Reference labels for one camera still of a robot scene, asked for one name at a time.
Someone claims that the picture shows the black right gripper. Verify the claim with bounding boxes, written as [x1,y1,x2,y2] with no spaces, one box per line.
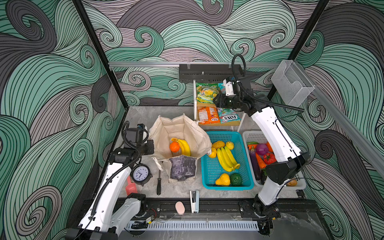
[214,91,247,110]

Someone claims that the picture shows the orange fruit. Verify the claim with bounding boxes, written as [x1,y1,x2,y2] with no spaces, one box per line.
[169,142,181,153]

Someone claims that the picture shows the beige canvas grocery bag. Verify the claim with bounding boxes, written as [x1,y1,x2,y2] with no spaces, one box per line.
[149,115,212,183]

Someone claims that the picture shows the single yellow banana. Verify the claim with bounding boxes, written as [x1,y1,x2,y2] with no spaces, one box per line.
[171,138,192,157]

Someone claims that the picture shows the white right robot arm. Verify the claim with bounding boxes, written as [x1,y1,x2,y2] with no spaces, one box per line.
[214,79,311,206]

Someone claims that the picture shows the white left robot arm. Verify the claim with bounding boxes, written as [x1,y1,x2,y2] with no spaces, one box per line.
[65,122,155,240]

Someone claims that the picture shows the green Fox's candy bag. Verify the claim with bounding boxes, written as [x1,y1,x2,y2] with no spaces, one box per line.
[217,108,240,124]

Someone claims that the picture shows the green-red candy bag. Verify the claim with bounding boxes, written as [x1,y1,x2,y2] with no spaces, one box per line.
[218,83,226,94]

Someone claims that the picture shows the yellow-green candy bag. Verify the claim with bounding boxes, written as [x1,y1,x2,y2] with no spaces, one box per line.
[196,83,219,104]

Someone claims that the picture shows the orange Fox's candy bag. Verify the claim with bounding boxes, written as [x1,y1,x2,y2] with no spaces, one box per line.
[198,107,221,125]

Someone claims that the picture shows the black alarm clock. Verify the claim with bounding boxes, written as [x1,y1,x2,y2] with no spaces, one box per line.
[130,164,153,187]

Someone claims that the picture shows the white plastic basket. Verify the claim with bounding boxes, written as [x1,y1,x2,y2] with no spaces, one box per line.
[242,130,307,191]

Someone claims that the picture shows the pink plastic scoop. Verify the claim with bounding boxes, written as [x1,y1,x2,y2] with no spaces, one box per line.
[125,176,138,196]

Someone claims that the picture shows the yellow potato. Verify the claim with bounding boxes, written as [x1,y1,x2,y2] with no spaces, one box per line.
[212,141,226,149]

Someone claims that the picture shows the purple onion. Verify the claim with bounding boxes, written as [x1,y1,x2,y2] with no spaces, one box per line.
[256,144,269,156]

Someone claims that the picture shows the yellow lemon front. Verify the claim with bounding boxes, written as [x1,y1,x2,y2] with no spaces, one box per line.
[209,148,217,159]

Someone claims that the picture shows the red tomato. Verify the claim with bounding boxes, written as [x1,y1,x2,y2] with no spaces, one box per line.
[263,153,277,165]

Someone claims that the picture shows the yellow banana bunch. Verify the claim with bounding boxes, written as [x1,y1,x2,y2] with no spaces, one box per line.
[217,147,240,172]

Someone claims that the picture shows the orange carrot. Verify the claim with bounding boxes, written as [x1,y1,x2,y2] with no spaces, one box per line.
[256,154,267,170]

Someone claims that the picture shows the pink eraser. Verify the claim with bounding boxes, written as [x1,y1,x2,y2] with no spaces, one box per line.
[175,201,186,216]

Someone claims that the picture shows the white stapler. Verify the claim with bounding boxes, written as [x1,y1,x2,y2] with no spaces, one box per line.
[190,190,200,214]

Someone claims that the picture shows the teal plastic basket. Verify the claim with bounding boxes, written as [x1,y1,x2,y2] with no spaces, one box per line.
[201,131,254,191]

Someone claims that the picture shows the green avocado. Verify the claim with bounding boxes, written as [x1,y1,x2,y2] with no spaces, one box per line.
[230,173,243,187]

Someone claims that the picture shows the yellow pear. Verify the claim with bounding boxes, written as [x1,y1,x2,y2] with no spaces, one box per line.
[215,174,231,187]

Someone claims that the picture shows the brown potato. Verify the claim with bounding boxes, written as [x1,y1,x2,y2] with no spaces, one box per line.
[286,179,298,187]

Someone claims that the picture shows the black handled screwdriver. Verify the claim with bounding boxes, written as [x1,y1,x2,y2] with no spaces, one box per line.
[157,170,162,196]

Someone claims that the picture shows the clear acrylic wall holder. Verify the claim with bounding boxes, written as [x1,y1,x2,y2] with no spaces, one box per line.
[272,60,315,107]

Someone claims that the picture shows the black wall shelf tray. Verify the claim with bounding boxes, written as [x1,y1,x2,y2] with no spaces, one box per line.
[179,64,245,84]

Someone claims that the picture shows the silver aluminium rail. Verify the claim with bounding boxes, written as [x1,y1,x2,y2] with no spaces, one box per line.
[108,61,280,68]

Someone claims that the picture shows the white slotted cable duct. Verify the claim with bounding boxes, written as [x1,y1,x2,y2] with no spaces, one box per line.
[125,220,259,232]

